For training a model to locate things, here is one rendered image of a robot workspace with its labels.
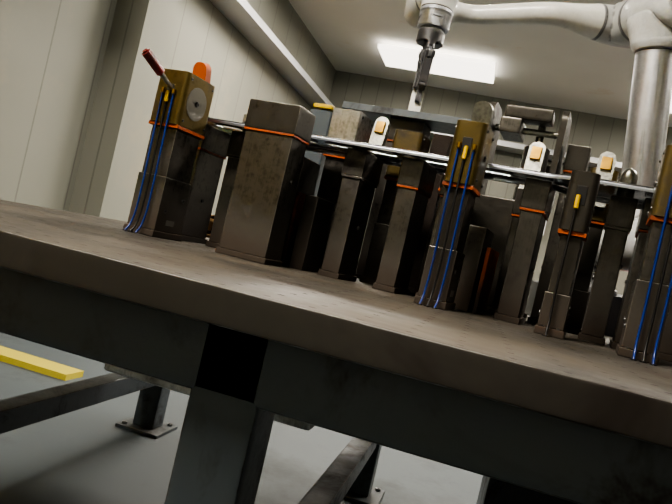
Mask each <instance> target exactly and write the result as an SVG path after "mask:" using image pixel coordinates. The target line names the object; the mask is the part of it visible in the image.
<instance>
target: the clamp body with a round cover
mask: <svg viewBox="0 0 672 504"><path fill-rule="evenodd" d="M430 146H431V141H430V140H429V139H428V137H427V136H426V135H425V134H423V133H419V132H412V131H406V130H399V129H396V131H395V134H394V140H393V144H392V147H394V148H400V149H406V150H412V151H418V152H424V153H429V148H430ZM399 171H400V167H398V166H392V165H388V166H387V170H386V174H385V176H384V179H386V180H387V182H386V186H385V190H384V195H383V199H382V203H381V208H380V212H379V216H378V220H377V222H375V224H374V228H373V233H372V237H371V241H370V246H369V250H368V254H367V259H366V263H365V267H364V271H363V276H360V280H359V281H360V282H364V283H368V284H372V285H373V283H376V280H377V276H378V271H379V267H380V263H381V258H382V254H383V250H384V245H385V241H386V237H387V233H388V228H389V224H390V220H391V215H392V211H393V207H394V203H395V198H396V194H397V190H398V187H397V186H396V185H397V180H398V175H399Z"/></svg>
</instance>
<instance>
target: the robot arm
mask: <svg viewBox="0 0 672 504"><path fill-rule="evenodd" d="M404 15H405V19H406V21H407V22H408V24H409V25H410V26H412V27H414V28H416V29H419V30H418V34H417V38H416V43H417V44H418V45H419V46H421V47H422V48H423V49H421V52H419V56H418V58H419V59H418V62H417V69H416V74H415V79H414V84H413V88H412V94H411V99H410V103H409V107H408V110H410V111H417V112H420V110H421V105H422V101H423V96H424V93H425V92H424V90H425V87H426V86H427V81H428V78H429V74H430V70H431V66H432V62H433V58H434V57H435V53H436V50H435V49H440V48H442V47H443V43H444V39H445V35H446V34H447V33H448V32H449V28H450V24H452V23H460V24H542V25H552V26H557V27H561V28H564V29H566V30H569V31H571V32H574V33H576V34H578V35H581V36H583V37H585V38H587V39H590V40H593V41H596V42H599V43H601V44H605V45H609V46H615V47H621V48H629V49H632V51H633V53H634V54H635V61H634V69H633V78H632V86H631V94H630V103H629V111H628V120H627V128H626V136H625V145H624V153H623V162H622V170H621V175H622V173H623V172H624V171H625V170H626V169H629V168H633V170H635V171H636V172H637V175H638V180H637V185H641V186H648V187H654V182H655V180H656V179H657V175H658V171H659V166H660V163H659V160H660V159H661V158H662V154H663V151H664V150H665V146H666V137H667V129H668V121H669V113H670V104H671V96H672V0H625V1H622V2H619V3H617V4H616V5H609V4H600V3H595V4H583V3H563V2H525V3H509V4H493V5H470V4H465V3H461V2H459V1H458V0H407V1H406V4H405V12H404ZM654 188H655V187H654ZM639 214H640V210H639V209H636V213H635V217H634V221H633V225H632V229H631V232H630V234H629V235H628V237H627V241H626V245H625V249H624V254H623V258H622V262H621V265H623V266H622V269H620V271H626V272H628V271H629V266H630V262H631V258H632V254H633V249H634V245H635V241H636V238H635V231H636V227H637V222H638V218H639Z"/></svg>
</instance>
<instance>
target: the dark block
mask: <svg viewBox="0 0 672 504"><path fill-rule="evenodd" d="M590 158H591V147H586V146H579V145H572V144H569V145H568V149H567V153H566V158H565V162H564V166H563V174H564V175H571V173H572V170H580V171H586V172H587V171H588V166H589V162H590ZM566 195H567V194H564V193H561V192H559V196H558V200H557V205H556V209H555V213H554V217H553V222H552V226H551V230H550V235H549V239H548V243H547V247H546V252H545V256H544V260H543V264H542V265H541V268H542V269H541V273H540V277H539V282H538V286H537V290H536V294H535V299H534V303H533V307H532V312H531V316H530V317H528V320H527V322H529V323H533V324H537V323H538V319H539V314H538V312H539V310H541V305H542V302H543V298H544V293H545V291H548V288H549V283H550V279H551V275H552V270H553V266H554V262H555V258H556V253H557V249H558V245H559V241H560V237H559V235H558V233H557V232H558V228H559V225H560V220H561V216H562V212H563V207H564V203H565V200H564V198H565V196H566Z"/></svg>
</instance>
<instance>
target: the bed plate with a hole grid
mask: <svg viewBox="0 0 672 504"><path fill-rule="evenodd" d="M124 223H126V224H127V222H126V221H120V220H115V219H109V218H103V217H97V216H92V215H86V214H80V213H75V212H69V211H63V210H57V209H52V208H46V207H40V206H34V205H29V204H23V203H17V202H12V201H6V200H0V267H1V268H5V269H8V270H12V271H16V272H19V273H23V274H27V275H31V276H34V277H38V278H42V279H45V280H49V281H53V282H56V283H60V284H64V285H67V286H71V287H75V288H79V289H82V290H86V291H90V292H93V293H97V294H101V295H104V296H108V297H112V298H115V299H119V300H123V301H127V302H130V303H134V304H138V305H141V306H145V307H149V308H152V309H156V310H160V311H163V312H167V313H171V314H175V315H178V316H182V317H186V318H189V319H193V320H197V321H200V322H204V323H208V324H211V325H215V326H219V327H223V328H226V329H230V330H234V331H237V332H241V333H245V334H248V335H252V336H256V337H259V338H263V339H267V340H271V341H274V342H278V343H282V344H285V345H289V346H293V347H296V348H300V349H304V350H307V351H311V352H315V353H319V354H322V355H326V356H330V357H333V358H337V359H341V360H344V361H348V362H352V363H355V364H359V365H363V366H367V367H370V368H374V369H378V370H381V371H385V372H389V373H392V374H396V375H400V376H403V377H407V378H411V379H415V380H418V381H422V382H426V383H429V384H433V385H437V386H440V387H444V388H448V389H451V390H455V391H459V392H463V393H466V394H470V395H474V396H477V397H481V398H485V399H488V400H492V401H496V402H499V403H503V404H507V405H511V406H514V407H518V408H522V409H525V410H529V411H533V412H536V413H540V414H544V415H547V416H551V417H555V418H559V419H562V420H566V421H570V422H573V423H577V424H581V425H584V426H588V427H592V428H595V429H599V430H603V431H607V432H610V433H614V434H618V435H621V436H625V437H629V438H632V439H636V440H640V441H643V442H647V443H651V444H655V445H658V446H662V447H666V448H669V449H672V362H669V361H665V360H661V359H659V362H658V365H657V366H654V365H650V364H649V363H647V364H646V363H642V362H639V361H638V360H637V361H634V360H630V358H627V357H623V356H619V355H617V353H616V351H615V350H616V349H613V348H611V347H610V345H609V342H610V339H613V337H610V336H606V335H604V338H605V339H606V341H605V345H601V344H597V343H593V342H589V341H585V340H581V339H578V335H576V334H572V333H568V332H566V334H565V338H564V339H563V340H561V339H557V338H553V337H546V336H542V334H538V333H534V327H535V325H537V324H533V323H529V322H527V320H528V317H530V316H529V315H527V318H526V320H525V322H524V323H523V324H514V323H510V322H506V321H502V320H498V319H494V318H493V317H494V315H492V314H488V313H486V312H485V314H473V313H472V312H465V311H461V310H457V309H454V310H441V309H433V308H431V307H426V306H424V305H418V304H417V303H414V298H415V294H413V293H409V294H395V293H390V292H386V291H382V290H378V289H374V288H372V286H373V285H372V284H368V283H364V282H360V281H359V280H360V279H359V278H357V279H356V281H348V280H339V279H334V278H330V277H326V276H322V275H318V272H311V271H303V270H298V269H294V268H290V267H289V266H287V265H282V266H281V267H279V266H272V265H265V264H260V263H256V262H252V261H249V260H245V259H241V258H237V257H233V256H229V255H225V254H221V253H217V252H215V249H216V248H213V247H209V246H206V245H205V244H202V243H196V242H190V241H184V240H182V241H175V240H168V239H162V238H156V237H151V236H147V235H143V234H139V233H138V234H136V233H132V232H128V231H124V230H122V229H123V226H124Z"/></svg>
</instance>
